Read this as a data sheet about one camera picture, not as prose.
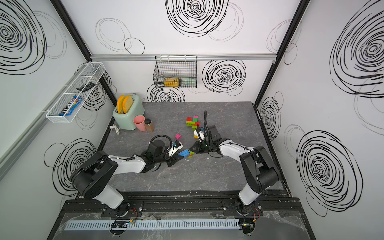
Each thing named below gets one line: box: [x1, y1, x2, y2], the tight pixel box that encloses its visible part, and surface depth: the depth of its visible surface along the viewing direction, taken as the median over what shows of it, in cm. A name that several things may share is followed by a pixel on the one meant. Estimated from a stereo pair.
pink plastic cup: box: [133, 115, 146, 132], surface depth 101 cm
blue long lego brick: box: [178, 149, 190, 158], surface depth 88 cm
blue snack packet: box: [58, 96, 83, 116], surface depth 72 cm
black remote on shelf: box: [76, 81, 96, 92], surface depth 82 cm
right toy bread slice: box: [122, 95, 133, 114], surface depth 95 cm
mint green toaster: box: [112, 93, 145, 131], surface depth 100 cm
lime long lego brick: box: [186, 121, 196, 127], surface depth 108 cm
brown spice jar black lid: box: [144, 118, 155, 133], surface depth 101 cm
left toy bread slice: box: [117, 94, 126, 114], surface depth 93 cm
